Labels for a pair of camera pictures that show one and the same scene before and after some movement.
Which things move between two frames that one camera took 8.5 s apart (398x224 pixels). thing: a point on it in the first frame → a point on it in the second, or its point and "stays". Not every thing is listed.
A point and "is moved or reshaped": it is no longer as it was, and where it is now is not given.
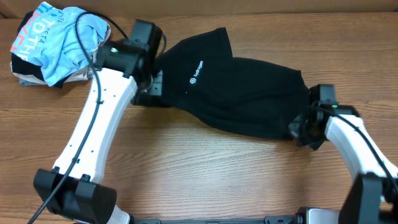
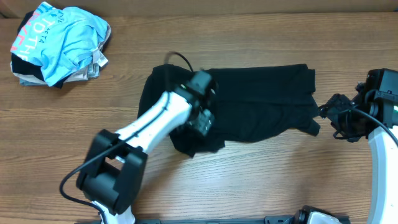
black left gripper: [154, 86] → [203, 121]
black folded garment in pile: [24, 21] stays
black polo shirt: [199, 74] is moved or reshaped
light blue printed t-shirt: [48, 37] stays
